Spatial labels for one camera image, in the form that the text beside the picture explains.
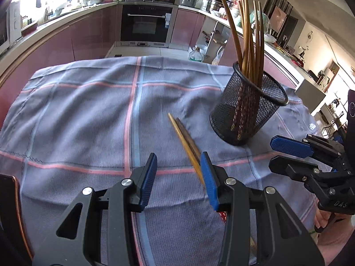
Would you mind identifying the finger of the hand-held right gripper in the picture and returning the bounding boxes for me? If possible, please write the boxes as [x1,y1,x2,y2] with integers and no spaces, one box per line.
[268,156,351,200]
[270,134,347,160]

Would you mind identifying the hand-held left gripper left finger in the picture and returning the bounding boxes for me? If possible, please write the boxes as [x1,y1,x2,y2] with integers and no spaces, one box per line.
[32,153,158,266]

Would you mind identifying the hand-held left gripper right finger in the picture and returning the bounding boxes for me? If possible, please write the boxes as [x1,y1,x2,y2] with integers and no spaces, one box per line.
[200,152,325,266]

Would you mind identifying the black mesh utensil holder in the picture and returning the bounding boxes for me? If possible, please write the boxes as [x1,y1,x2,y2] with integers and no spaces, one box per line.
[210,61,289,146]

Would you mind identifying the person's right hand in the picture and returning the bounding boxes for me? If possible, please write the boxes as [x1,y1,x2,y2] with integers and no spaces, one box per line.
[314,209,355,266]

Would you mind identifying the grey cabinet block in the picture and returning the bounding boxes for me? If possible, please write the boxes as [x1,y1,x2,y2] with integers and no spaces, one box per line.
[295,77,327,115]

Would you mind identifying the grey checked tablecloth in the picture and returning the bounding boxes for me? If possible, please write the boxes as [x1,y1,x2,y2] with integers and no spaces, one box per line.
[0,56,325,266]

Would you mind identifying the green appliance with clear dome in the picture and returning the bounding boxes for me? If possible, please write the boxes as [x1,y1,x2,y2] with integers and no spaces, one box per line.
[250,9,272,39]

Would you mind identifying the plastic water bottle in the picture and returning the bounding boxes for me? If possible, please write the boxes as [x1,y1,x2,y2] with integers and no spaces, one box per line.
[189,47,205,63]

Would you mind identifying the wooden framed board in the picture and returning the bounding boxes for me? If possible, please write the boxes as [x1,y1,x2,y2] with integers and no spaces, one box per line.
[270,6,288,29]

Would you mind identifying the dark board copper rim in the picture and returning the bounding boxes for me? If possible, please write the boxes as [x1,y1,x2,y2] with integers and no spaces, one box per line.
[0,173,33,266]

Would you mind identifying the pink kitchen cabinets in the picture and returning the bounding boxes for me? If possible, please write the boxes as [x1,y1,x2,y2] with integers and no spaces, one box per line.
[0,1,301,128]

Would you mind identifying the black built-in oven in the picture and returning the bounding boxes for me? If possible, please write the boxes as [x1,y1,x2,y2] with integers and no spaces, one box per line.
[120,4,178,44]

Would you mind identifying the steel cooking pot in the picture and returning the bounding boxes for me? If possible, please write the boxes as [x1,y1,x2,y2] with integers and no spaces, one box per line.
[206,0,224,12]

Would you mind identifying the white microwave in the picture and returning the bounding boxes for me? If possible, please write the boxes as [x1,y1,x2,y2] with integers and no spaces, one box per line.
[0,1,23,55]

